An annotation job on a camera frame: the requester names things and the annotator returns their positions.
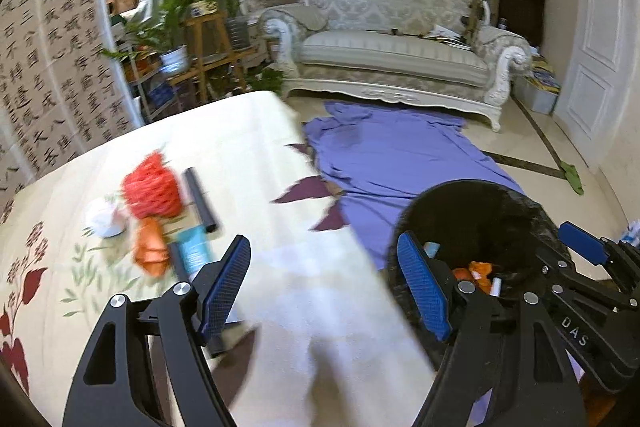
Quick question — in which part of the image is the floral cream tablecloth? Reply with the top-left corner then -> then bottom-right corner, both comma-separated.
0,89 -> 442,427

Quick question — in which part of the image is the black lined trash bin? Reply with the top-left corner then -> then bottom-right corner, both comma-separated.
385,180 -> 572,369

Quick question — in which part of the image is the potted green plant white pot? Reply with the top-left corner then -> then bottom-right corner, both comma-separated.
100,0 -> 218,77

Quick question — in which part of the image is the storage box with fabrics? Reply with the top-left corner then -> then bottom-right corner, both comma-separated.
513,54 -> 561,115

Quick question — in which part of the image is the ornate white grey sofa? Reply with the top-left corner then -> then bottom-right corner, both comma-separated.
258,0 -> 533,131

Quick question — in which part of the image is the black marker tube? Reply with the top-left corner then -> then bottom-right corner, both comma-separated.
183,167 -> 219,233

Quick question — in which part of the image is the purple floor sheet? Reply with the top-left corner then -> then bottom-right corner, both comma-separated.
304,102 -> 522,270

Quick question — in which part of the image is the wooden plant stand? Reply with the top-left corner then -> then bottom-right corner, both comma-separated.
168,11 -> 256,105

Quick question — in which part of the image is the orange crumpled wrapper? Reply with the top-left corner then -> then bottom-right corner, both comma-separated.
134,217 -> 170,277

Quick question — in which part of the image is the white panel door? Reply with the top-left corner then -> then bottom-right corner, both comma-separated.
553,0 -> 638,171

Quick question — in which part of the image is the orange-red foam fruit net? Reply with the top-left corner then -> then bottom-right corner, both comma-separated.
122,150 -> 183,220

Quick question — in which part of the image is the calligraphy folding screen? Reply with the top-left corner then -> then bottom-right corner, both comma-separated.
1,0 -> 140,217

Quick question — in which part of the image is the white crumpled paper ball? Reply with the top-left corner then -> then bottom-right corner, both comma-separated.
89,199 -> 127,239

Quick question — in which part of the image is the teal labelled tube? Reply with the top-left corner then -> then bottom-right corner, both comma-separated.
168,225 -> 214,282

